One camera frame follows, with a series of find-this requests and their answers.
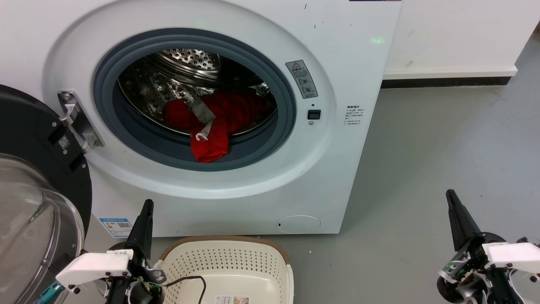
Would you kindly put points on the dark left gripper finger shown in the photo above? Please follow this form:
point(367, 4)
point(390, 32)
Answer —
point(143, 232)

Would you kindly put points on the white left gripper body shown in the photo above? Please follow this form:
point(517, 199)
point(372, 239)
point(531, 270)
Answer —
point(97, 266)

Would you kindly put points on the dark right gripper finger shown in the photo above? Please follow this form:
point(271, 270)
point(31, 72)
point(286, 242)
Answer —
point(462, 223)

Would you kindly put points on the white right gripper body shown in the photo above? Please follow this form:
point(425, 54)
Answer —
point(514, 255)

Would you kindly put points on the red garment with grey patch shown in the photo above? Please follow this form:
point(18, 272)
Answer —
point(236, 109)

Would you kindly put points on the cream perforated laundry basket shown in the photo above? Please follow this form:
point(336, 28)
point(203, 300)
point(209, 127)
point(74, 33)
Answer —
point(236, 261)

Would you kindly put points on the stainless steel washing machine drum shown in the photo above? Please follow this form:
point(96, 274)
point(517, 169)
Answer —
point(168, 84)

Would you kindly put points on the black washer door with glass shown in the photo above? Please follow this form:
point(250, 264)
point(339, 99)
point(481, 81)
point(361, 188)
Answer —
point(25, 126)

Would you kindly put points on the blue energy label sticker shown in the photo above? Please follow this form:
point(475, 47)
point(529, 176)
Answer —
point(116, 227)

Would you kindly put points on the grey rubber door gasket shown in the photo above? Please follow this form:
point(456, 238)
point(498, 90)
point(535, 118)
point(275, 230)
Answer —
point(168, 150)

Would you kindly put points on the QR code sticker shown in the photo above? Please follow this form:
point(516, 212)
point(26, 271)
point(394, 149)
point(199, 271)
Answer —
point(64, 142)

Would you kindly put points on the metal door hinge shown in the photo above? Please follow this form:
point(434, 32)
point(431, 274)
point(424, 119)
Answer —
point(78, 120)

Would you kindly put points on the white front-load washing machine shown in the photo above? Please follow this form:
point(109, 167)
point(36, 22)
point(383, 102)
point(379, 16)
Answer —
point(337, 169)

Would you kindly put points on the black baseboard strip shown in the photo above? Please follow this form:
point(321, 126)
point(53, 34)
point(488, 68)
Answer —
point(443, 82)

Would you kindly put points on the round white filter cover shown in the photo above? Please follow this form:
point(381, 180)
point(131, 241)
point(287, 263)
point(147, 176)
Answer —
point(298, 223)

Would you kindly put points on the black door latch socket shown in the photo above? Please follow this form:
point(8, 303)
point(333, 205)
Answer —
point(314, 114)

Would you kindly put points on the grey warning sticker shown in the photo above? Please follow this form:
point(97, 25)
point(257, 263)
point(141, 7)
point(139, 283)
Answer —
point(301, 79)

